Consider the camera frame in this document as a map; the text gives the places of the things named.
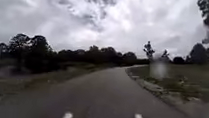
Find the small tree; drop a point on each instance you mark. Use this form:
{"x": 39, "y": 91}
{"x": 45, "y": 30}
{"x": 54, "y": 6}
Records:
{"x": 165, "y": 54}

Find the row of dark trees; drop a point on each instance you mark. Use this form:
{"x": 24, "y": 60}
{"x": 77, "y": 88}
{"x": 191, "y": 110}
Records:
{"x": 36, "y": 52}

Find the grey asphalt road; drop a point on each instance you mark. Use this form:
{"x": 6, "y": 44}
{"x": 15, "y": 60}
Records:
{"x": 101, "y": 95}

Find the group of dark trees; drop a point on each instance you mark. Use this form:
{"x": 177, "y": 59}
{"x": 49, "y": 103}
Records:
{"x": 197, "y": 54}

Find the thin tree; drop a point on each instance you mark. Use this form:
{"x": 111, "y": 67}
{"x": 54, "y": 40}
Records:
{"x": 148, "y": 49}

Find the grass verge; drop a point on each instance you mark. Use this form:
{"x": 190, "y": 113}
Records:
{"x": 18, "y": 85}

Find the gravel strip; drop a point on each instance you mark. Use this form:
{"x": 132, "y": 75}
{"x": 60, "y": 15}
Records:
{"x": 152, "y": 87}

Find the grass field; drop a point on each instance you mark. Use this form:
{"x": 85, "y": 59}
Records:
{"x": 192, "y": 78}

